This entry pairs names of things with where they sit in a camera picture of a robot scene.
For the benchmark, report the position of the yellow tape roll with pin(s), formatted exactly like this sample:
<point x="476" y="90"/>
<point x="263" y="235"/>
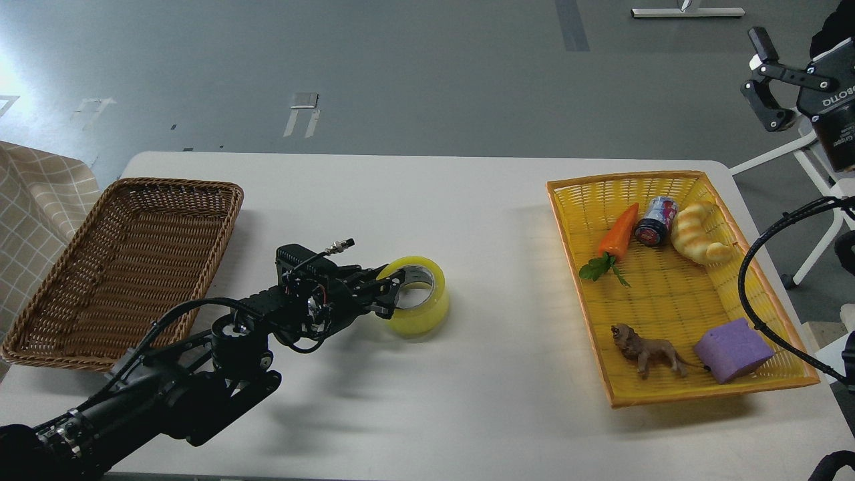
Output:
<point x="422" y="300"/>

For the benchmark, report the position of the beige checkered cloth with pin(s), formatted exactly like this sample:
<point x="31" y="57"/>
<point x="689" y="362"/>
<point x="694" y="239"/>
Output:
<point x="44" y="199"/>

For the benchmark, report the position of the toy croissant bread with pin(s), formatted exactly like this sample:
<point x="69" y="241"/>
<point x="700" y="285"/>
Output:
<point x="690" y="239"/>

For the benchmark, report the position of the orange toy carrot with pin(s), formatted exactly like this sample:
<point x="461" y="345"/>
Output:
<point x="612" y="248"/>

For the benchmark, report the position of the brown wicker basket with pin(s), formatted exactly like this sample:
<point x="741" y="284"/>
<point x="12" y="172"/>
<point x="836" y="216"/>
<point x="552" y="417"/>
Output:
<point x="147" y="245"/>

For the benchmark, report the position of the purple foam block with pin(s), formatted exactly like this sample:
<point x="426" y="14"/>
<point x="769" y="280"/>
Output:
<point x="732" y="350"/>

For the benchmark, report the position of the brown toy lion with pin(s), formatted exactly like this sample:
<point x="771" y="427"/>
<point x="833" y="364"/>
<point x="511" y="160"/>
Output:
<point x="635" y="347"/>

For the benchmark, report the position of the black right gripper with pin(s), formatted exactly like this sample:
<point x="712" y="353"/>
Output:
<point x="826" y="95"/>

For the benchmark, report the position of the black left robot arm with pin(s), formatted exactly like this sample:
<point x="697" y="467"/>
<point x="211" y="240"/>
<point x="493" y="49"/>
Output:
<point x="203" y="365"/>

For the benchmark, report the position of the small soda can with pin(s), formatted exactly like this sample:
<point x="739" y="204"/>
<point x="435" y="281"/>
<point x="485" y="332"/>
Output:
<point x="654" y="228"/>

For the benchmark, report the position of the white chair frame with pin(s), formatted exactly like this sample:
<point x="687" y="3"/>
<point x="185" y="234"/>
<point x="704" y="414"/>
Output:
<point x="801" y="174"/>

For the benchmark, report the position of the white stand base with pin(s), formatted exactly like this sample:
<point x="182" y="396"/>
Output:
<point x="686" y="10"/>

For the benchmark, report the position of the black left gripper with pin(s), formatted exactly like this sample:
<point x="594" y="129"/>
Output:
<point x="324" y="298"/>

